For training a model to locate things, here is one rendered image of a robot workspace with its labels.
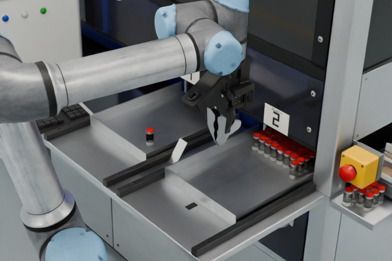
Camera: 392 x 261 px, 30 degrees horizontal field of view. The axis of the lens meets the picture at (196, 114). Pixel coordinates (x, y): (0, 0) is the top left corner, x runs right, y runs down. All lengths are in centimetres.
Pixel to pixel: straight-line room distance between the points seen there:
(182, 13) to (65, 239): 50
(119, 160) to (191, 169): 20
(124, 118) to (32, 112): 93
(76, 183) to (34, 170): 151
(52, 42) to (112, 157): 53
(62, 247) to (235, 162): 65
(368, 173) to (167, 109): 70
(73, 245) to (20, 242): 165
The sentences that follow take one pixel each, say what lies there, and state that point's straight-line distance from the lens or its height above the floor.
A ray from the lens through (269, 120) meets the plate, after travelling 190.
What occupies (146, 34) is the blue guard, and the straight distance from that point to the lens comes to 222.
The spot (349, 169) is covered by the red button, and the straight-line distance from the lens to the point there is 173.
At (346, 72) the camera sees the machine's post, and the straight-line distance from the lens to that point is 168.
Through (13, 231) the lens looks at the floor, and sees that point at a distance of 318.
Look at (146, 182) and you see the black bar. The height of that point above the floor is 89.
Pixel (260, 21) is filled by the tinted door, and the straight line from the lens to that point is 184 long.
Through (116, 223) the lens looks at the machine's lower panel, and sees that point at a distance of 279.
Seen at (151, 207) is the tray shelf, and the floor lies 88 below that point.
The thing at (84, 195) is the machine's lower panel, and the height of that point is 24.
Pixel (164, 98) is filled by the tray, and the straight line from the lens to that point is 225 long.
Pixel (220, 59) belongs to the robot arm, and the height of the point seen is 139.
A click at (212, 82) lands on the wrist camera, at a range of 152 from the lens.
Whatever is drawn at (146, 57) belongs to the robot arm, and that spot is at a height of 141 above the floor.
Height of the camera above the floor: 196
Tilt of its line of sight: 30 degrees down
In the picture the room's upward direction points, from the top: 1 degrees clockwise
